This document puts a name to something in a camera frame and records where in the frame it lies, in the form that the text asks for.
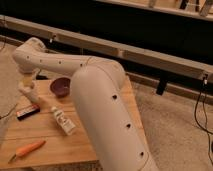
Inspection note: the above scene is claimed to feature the wooden table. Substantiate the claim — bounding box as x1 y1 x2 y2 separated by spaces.
0 74 148 170

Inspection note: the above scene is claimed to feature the black cable right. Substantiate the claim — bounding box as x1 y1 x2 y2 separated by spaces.
193 74 213 168

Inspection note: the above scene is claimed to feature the long metal rail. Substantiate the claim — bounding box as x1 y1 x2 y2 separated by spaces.
0 15 213 83

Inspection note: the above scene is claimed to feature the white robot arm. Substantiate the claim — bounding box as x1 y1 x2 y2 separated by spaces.
13 37 159 171

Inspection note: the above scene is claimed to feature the dark red bowl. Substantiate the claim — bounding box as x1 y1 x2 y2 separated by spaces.
50 77 71 98

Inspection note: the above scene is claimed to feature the white ceramic cup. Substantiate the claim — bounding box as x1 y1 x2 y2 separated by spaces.
18 82 39 103

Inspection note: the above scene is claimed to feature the clear plastic bottle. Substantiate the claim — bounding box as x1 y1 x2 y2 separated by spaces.
51 106 75 135

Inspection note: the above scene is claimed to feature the orange carrot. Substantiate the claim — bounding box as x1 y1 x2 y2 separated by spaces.
9 140 46 163

